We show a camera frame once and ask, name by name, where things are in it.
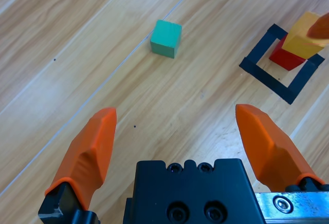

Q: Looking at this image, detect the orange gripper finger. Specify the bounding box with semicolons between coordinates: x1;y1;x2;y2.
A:
235;103;327;193
307;12;329;40
38;107;118;224

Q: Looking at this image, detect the yellow wooden cube block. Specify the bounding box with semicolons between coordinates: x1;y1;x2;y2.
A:
282;11;329;60

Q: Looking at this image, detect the red wooden cube block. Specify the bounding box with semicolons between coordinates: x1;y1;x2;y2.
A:
269;34;308;71

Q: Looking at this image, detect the green wooden cube block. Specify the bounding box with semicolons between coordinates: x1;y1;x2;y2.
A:
150;20;182;60

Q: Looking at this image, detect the black tape square outline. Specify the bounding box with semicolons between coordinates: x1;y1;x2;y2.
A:
239;23;325;105

